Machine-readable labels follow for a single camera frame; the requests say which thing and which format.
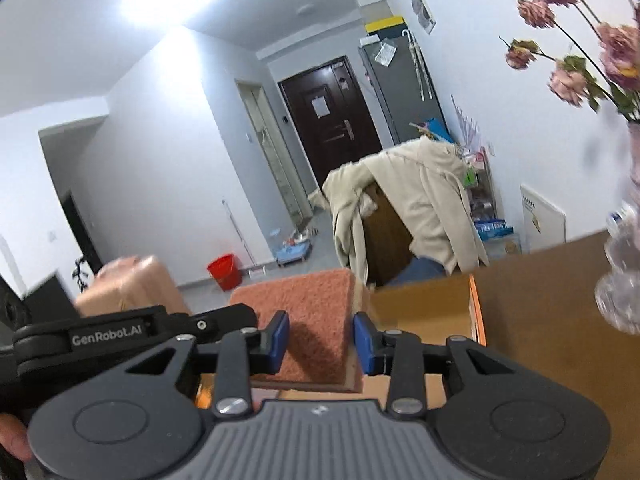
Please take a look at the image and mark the yellow black box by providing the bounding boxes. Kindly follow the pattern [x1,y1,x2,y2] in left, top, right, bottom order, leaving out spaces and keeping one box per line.
[364,16,407,37]

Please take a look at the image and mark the metal storage rack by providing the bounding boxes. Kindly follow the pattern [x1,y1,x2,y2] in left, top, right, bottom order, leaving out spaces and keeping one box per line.
[465,147,523,261]

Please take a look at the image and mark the white umbrella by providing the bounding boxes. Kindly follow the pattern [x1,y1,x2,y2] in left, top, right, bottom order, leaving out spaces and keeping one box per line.
[402,29,436,103]

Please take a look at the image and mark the blue bag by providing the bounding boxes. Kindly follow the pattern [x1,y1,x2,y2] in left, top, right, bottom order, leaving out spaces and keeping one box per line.
[410,117,453,143]

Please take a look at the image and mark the beige coat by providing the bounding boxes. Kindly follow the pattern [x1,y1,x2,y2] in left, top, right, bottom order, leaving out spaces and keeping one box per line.
[322,136,490,281]

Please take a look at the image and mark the blue jeans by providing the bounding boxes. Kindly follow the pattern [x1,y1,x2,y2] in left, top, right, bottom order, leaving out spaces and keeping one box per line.
[385,256,447,286]

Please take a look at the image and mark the dark brown door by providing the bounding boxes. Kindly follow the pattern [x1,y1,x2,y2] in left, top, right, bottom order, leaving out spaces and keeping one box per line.
[278,56,383,191]

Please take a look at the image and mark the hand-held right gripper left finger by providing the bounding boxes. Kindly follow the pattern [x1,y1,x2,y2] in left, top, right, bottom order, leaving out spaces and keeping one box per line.
[124,311,291,419]

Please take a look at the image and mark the pink suitcase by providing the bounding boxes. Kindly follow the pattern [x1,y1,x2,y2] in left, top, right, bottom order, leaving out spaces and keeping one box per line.
[75,255,191,318]

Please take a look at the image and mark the brown scouring sponge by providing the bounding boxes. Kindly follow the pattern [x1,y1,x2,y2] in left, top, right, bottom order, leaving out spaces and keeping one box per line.
[227,268,371,395]

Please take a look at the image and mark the orange-edged cardboard box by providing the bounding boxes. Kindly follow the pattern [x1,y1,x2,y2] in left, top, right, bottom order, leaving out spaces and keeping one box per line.
[250,274,488,413]

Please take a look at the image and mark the wooden chair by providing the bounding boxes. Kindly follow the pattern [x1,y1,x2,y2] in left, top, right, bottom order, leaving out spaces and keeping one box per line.
[361,185,416,286]

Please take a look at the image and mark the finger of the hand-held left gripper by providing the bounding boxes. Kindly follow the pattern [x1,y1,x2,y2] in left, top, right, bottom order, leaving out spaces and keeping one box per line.
[167,303,259,342]

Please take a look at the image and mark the person's left hand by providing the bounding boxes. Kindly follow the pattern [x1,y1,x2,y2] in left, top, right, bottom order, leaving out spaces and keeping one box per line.
[0,412,34,463]

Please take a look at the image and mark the glass sliding door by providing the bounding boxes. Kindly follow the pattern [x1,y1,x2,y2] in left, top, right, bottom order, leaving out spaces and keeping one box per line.
[237,81,313,226]

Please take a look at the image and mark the grey wall panel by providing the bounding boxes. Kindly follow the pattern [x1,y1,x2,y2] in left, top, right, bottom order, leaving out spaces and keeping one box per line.
[410,0,437,36]

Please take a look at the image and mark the dried pink flower bouquet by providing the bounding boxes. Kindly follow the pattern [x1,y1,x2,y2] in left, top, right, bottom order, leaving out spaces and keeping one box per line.
[500,0,640,122]

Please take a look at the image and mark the clear plastic bottle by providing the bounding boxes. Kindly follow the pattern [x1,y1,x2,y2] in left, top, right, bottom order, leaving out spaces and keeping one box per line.
[595,200,640,333]

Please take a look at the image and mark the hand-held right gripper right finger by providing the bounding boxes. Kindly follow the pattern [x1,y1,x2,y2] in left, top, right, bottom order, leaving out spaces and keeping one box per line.
[353,311,517,419]

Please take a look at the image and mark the red bucket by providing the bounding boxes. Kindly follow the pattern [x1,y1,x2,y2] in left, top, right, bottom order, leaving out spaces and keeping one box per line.
[206,253,244,292]

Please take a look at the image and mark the grey refrigerator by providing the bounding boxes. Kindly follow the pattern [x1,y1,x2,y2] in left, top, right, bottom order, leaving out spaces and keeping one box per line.
[357,30,451,146]

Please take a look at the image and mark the blue pet tray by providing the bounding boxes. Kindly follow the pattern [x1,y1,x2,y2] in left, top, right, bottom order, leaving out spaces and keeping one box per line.
[274,230,315,268]

